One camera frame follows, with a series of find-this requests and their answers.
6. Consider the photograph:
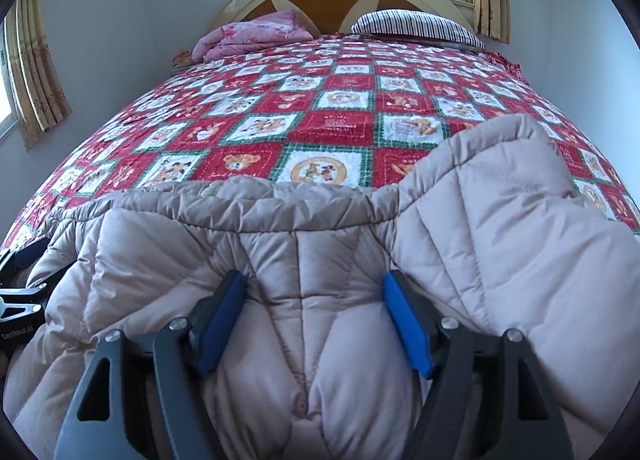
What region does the long yellow patterned curtain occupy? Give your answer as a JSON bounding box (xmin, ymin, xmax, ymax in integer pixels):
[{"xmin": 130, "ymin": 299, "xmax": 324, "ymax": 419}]
[{"xmin": 17, "ymin": 0, "xmax": 73, "ymax": 148}]

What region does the pink folded blanket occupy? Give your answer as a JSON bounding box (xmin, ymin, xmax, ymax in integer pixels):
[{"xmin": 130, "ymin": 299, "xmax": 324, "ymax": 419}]
[{"xmin": 192, "ymin": 9, "xmax": 313, "ymax": 62}]

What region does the striped pillow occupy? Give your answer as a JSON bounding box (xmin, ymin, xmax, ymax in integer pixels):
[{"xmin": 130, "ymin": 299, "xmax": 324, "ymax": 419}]
[{"xmin": 351, "ymin": 10, "xmax": 486, "ymax": 50}]

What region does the bed with red patchwork quilt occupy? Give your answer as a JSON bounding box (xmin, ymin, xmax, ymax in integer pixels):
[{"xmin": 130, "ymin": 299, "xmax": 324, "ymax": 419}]
[{"xmin": 0, "ymin": 33, "xmax": 640, "ymax": 251}]

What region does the side window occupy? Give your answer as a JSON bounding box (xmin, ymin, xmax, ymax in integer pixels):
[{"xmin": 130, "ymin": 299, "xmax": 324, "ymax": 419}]
[{"xmin": 0, "ymin": 15, "xmax": 21, "ymax": 141}]

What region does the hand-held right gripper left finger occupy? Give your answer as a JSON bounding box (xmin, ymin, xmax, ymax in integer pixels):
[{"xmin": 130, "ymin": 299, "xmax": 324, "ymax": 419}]
[{"xmin": 52, "ymin": 269, "xmax": 249, "ymax": 460}]

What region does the beige quilted puffer jacket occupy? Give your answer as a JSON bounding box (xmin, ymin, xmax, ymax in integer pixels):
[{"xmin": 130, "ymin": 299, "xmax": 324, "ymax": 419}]
[{"xmin": 2, "ymin": 113, "xmax": 640, "ymax": 460}]

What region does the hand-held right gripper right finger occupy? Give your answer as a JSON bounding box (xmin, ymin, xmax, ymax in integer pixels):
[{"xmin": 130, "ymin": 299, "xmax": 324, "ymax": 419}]
[{"xmin": 381, "ymin": 269, "xmax": 576, "ymax": 460}]

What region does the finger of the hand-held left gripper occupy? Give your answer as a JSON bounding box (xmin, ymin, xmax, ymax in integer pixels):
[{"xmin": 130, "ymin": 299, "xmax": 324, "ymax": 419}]
[{"xmin": 0, "ymin": 237, "xmax": 53, "ymax": 275}]

